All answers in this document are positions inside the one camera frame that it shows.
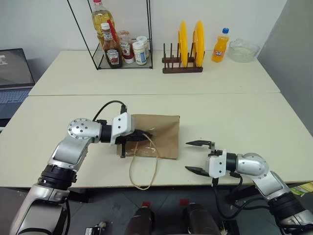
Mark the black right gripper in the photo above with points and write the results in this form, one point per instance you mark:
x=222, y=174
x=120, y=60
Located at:
x=215, y=153

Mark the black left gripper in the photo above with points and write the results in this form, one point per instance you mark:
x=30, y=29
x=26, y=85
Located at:
x=122, y=141

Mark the brown paper bag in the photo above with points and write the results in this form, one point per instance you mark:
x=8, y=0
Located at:
x=166, y=137

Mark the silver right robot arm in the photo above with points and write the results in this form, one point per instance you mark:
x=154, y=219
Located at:
x=254, y=164

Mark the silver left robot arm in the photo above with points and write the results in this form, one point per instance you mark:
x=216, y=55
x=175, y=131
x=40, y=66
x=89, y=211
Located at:
x=73, y=149

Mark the dark rounded shape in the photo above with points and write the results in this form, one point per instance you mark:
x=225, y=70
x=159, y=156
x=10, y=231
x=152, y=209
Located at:
x=140, y=221
x=201, y=219

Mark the dark wooden plate rack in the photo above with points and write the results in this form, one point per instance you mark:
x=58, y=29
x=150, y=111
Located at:
x=182, y=69

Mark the white mayonnaise jar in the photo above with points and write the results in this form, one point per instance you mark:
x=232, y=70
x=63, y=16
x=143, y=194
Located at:
x=140, y=54
x=144, y=39

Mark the red squeeze ketchup bottle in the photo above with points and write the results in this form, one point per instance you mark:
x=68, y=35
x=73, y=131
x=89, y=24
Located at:
x=126, y=50

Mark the dark Heinz ketchup bottle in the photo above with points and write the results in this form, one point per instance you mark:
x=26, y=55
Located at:
x=112, y=54

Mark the yellow plate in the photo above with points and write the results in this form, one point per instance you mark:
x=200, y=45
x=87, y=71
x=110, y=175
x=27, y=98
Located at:
x=183, y=44
x=199, y=44

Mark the green snack packet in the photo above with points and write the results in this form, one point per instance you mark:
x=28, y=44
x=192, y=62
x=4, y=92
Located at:
x=302, y=189

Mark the orange soda bottle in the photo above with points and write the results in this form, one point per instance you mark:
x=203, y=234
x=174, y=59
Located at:
x=219, y=50

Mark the clear glass bowl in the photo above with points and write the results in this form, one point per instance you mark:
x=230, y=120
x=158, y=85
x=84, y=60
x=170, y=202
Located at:
x=243, y=52

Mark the large cooking oil bottle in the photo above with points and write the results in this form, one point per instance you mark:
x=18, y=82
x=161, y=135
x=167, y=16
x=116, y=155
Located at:
x=101, y=17

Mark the grey laptop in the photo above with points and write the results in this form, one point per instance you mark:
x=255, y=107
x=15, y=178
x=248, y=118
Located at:
x=14, y=73

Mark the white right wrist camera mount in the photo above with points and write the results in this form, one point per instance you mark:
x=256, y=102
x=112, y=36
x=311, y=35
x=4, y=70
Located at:
x=217, y=166

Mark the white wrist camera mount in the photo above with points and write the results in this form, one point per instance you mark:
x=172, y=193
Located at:
x=217, y=166
x=121, y=127

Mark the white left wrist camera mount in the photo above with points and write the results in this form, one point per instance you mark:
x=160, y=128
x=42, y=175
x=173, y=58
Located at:
x=121, y=127

